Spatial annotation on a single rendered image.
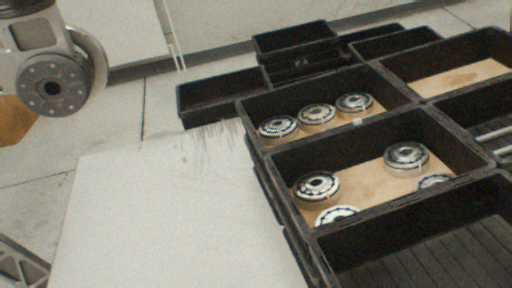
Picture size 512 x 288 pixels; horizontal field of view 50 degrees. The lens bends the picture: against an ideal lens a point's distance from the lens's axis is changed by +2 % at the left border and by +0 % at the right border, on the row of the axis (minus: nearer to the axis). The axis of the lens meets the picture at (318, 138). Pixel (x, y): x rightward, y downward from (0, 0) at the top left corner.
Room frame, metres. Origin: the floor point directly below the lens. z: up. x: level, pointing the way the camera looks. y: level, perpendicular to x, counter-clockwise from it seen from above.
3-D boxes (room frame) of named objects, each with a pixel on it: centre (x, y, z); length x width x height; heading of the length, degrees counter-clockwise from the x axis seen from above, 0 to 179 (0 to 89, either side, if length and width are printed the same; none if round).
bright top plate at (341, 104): (1.31, -0.11, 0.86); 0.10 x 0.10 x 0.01
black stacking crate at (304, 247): (0.92, -0.10, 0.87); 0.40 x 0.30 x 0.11; 105
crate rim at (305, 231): (0.92, -0.10, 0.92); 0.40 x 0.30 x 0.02; 105
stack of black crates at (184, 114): (2.13, 0.37, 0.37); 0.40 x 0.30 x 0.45; 99
